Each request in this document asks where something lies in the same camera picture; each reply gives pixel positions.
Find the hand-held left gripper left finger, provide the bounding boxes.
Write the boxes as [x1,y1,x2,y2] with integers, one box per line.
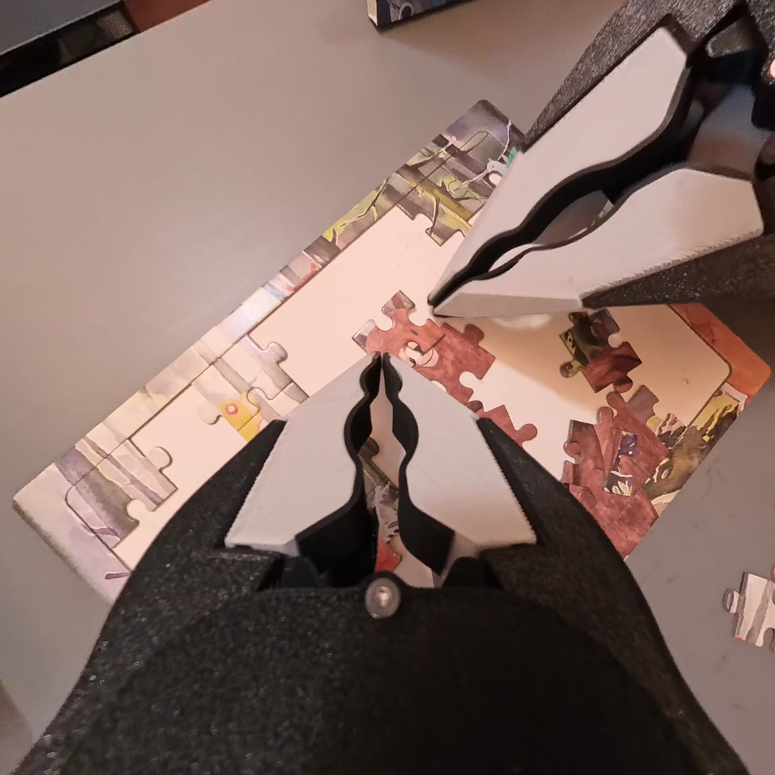
[225,354,383,558]

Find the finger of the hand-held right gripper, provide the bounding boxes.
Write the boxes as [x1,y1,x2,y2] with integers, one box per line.
[429,27,697,306]
[433,168,765,320]

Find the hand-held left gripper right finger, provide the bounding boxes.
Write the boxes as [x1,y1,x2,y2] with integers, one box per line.
[383,354,538,576]

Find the joined brown bear face pieces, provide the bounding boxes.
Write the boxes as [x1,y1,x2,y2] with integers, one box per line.
[353,289,496,405]

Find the jigsaw puzzle frame board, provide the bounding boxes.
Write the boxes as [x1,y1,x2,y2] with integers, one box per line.
[12,100,773,606]

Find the jigsaw pieces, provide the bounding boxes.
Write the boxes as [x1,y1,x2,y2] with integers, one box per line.
[722,566,775,647]

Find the plain brown puzzle piece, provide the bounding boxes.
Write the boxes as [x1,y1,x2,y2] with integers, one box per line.
[472,400,540,450]

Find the brown green puzzle piece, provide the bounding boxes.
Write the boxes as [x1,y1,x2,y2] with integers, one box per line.
[558,312,644,393]

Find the small purple puzzle piece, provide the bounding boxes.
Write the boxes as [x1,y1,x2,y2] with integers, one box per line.
[607,447,638,496]

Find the illustrated puzzle box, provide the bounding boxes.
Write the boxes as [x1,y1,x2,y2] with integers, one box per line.
[367,0,480,30]

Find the black flat panel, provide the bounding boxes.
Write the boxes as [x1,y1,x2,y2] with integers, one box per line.
[0,0,135,96]

